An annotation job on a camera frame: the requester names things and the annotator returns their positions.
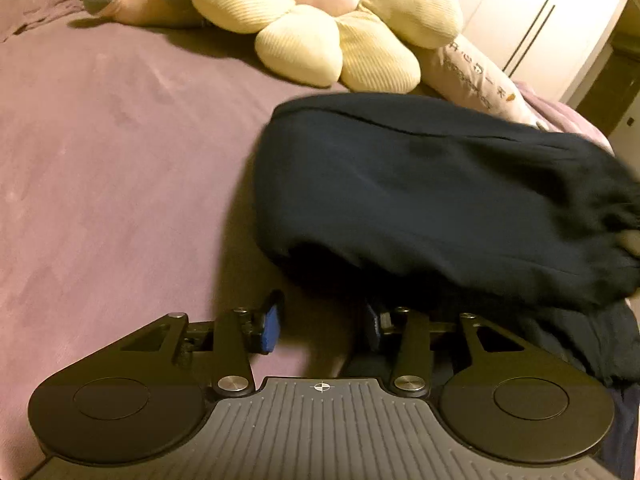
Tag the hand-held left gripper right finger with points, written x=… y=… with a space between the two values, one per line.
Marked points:
x=372 y=326

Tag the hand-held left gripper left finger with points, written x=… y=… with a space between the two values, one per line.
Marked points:
x=270 y=328

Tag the dark navy garment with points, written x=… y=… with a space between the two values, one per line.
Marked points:
x=425 y=185

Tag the purple bed sheet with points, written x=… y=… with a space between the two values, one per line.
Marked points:
x=100 y=160

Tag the long white printed plush pillow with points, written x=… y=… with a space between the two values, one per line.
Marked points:
x=475 y=80

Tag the yellow flower plush cushion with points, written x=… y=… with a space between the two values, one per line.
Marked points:
x=300 y=45

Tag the purple pillow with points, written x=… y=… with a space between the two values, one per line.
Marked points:
x=575 y=120

